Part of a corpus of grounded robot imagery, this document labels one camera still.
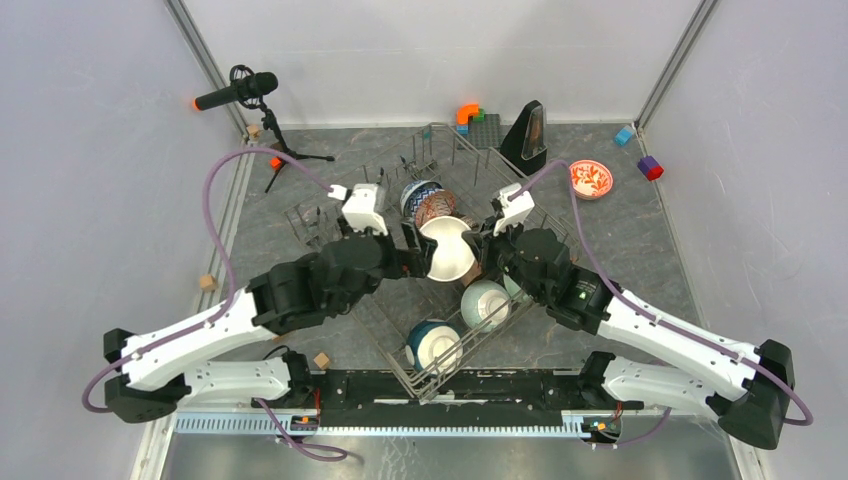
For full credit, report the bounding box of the blue white patterned bowl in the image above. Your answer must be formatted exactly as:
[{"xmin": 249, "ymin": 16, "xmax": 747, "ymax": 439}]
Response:
[{"xmin": 415, "ymin": 190, "xmax": 456, "ymax": 227}]

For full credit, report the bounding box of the pale green bowl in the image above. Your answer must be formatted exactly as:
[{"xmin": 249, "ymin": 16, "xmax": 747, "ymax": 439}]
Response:
[{"xmin": 503, "ymin": 275, "xmax": 529, "ymax": 303}]

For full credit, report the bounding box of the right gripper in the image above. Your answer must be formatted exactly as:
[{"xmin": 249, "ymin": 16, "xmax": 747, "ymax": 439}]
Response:
[{"xmin": 464, "ymin": 211, "xmax": 546, "ymax": 303}]

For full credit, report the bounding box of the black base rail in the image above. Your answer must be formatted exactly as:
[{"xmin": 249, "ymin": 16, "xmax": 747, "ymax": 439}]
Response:
[{"xmin": 266, "ymin": 369, "xmax": 643, "ymax": 427}]

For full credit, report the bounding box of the wooden cube near rail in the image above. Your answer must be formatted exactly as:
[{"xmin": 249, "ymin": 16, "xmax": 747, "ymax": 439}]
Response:
[{"xmin": 313, "ymin": 352, "xmax": 331, "ymax": 371}]

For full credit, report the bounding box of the white bowl orange pattern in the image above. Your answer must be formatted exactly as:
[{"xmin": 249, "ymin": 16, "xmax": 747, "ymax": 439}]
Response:
[{"xmin": 569, "ymin": 159, "xmax": 614, "ymax": 200}]

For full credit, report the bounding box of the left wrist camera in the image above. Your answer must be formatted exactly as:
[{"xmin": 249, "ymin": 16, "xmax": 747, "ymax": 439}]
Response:
[{"xmin": 327, "ymin": 183, "xmax": 388, "ymax": 236}]

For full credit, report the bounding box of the black microphone orange tip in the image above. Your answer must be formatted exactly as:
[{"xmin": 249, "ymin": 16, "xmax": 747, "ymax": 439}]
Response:
[{"xmin": 192, "ymin": 64, "xmax": 279, "ymax": 111}]

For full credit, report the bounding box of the grey studded base plate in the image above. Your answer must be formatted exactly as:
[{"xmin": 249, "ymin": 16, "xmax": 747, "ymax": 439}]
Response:
[{"xmin": 466, "ymin": 113, "xmax": 503, "ymax": 151}]

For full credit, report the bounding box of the blue toy block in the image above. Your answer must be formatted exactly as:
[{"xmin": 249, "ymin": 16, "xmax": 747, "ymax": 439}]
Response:
[{"xmin": 613, "ymin": 125, "xmax": 636, "ymax": 147}]

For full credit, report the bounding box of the purple red toy block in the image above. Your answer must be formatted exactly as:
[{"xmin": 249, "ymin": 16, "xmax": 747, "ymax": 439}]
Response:
[{"xmin": 637, "ymin": 155, "xmax": 664, "ymax": 181}]

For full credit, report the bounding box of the teal bowl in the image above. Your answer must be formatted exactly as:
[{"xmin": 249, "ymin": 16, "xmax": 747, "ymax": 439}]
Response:
[{"xmin": 405, "ymin": 319, "xmax": 464, "ymax": 376}]

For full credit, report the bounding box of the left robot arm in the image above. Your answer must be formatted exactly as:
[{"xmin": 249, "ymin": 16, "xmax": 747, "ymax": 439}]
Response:
[{"xmin": 103, "ymin": 221, "xmax": 437, "ymax": 424}]

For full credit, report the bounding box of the black metronome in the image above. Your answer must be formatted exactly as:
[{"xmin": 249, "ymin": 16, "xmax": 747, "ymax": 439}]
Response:
[{"xmin": 499, "ymin": 100, "xmax": 548, "ymax": 177}]

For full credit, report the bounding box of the light green ribbed bowl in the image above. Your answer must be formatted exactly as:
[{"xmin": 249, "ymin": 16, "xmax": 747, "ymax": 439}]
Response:
[{"xmin": 460, "ymin": 280, "xmax": 511, "ymax": 333}]

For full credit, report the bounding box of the orange curved toy block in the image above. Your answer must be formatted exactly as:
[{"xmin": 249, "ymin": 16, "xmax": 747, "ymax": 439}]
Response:
[{"xmin": 456, "ymin": 103, "xmax": 480, "ymax": 126}]

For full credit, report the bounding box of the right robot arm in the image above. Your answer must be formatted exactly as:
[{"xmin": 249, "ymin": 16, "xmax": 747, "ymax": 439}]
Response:
[{"xmin": 462, "ymin": 226, "xmax": 795, "ymax": 450}]

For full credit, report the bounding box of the green toy block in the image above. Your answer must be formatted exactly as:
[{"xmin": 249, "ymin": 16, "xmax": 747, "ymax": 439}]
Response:
[{"xmin": 469, "ymin": 108, "xmax": 486, "ymax": 123}]

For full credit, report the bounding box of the grey wire dish rack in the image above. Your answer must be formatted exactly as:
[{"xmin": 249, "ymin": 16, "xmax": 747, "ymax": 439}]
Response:
[{"xmin": 282, "ymin": 125, "xmax": 583, "ymax": 394}]

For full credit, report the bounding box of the black microphone tripod stand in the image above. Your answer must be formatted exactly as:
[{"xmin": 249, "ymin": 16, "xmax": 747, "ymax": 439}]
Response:
[{"xmin": 258, "ymin": 100, "xmax": 336, "ymax": 193}]

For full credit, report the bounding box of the white blue rimmed bowl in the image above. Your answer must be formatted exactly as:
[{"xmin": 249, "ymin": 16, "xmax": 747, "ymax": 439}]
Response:
[{"xmin": 400, "ymin": 180, "xmax": 443, "ymax": 217}]

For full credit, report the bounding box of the small wooden cube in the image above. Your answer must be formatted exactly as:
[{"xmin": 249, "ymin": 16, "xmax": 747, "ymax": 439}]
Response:
[{"xmin": 198, "ymin": 274, "xmax": 218, "ymax": 292}]

